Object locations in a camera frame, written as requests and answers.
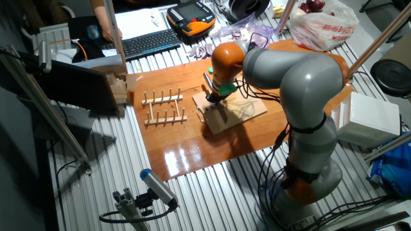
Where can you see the person's forearm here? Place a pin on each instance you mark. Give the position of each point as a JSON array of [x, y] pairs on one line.
[[98, 13]]

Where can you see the black keyboard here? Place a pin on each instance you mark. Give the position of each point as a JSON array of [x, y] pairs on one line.
[[144, 43]]

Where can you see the brown cardboard box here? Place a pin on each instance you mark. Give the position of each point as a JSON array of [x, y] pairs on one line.
[[118, 86]]

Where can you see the person's hand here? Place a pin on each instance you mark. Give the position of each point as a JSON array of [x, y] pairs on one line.
[[106, 34]]

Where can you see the black filament spool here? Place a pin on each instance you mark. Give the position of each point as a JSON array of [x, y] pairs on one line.
[[247, 8]]

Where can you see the pile of onion slices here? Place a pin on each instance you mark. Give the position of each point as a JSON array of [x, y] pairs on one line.
[[199, 51]]

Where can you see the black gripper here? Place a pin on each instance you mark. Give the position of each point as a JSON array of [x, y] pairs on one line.
[[215, 97]]

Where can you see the wooden peg rack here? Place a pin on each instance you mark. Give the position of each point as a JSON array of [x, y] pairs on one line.
[[163, 120]]

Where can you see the aluminium frame strut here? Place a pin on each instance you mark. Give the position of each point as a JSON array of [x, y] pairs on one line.
[[390, 146], [382, 38], [41, 106], [285, 14], [115, 35]]

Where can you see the black monitor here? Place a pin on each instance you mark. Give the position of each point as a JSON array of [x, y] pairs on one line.
[[80, 86]]

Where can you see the white foam box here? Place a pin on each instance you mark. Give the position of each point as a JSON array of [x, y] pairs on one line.
[[372, 122]]

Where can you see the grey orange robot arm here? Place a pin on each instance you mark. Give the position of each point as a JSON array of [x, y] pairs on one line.
[[308, 83]]

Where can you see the short aluminium profile stand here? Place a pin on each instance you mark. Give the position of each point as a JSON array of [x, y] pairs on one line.
[[128, 208]]

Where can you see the grey computer mouse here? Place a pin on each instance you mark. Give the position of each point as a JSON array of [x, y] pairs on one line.
[[93, 32]]

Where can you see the silver camera with blue end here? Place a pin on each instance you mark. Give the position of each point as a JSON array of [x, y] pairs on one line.
[[159, 187]]

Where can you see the orange black teach pendant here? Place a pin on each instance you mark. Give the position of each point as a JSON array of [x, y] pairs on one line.
[[189, 19]]

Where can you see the dark red whole onion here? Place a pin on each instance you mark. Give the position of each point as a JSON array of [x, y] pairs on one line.
[[304, 7], [316, 4]]

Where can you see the black round stool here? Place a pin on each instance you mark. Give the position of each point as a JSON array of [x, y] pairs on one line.
[[393, 77]]

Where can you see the wooden cutting board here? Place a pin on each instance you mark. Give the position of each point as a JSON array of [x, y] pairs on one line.
[[247, 112]]

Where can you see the blue plastic bag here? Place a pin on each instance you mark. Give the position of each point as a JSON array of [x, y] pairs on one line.
[[395, 170]]

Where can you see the black mouse mat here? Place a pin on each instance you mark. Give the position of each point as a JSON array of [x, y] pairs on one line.
[[78, 29]]

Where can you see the silver depth camera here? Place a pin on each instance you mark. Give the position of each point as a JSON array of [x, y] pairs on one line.
[[45, 56]]

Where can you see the clear purple plastic bag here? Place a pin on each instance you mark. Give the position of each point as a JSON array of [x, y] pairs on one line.
[[250, 30]]

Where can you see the white plastic shopping bag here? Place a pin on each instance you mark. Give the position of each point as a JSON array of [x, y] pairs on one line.
[[334, 30]]

